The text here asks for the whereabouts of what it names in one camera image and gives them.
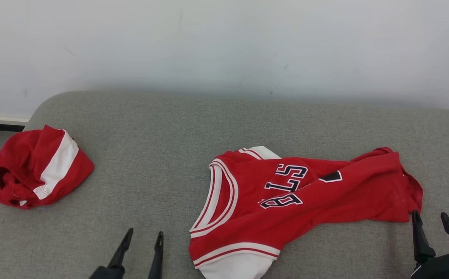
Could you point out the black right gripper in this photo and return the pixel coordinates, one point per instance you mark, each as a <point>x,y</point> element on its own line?
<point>445,267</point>

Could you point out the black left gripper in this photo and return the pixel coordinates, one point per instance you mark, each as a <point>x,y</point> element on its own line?
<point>108,273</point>

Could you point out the red basketball jersey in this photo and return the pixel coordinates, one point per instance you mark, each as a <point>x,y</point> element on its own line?
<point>344,193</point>

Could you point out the red shorts with white stripe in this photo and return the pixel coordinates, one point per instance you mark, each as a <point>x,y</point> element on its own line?
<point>23,155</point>

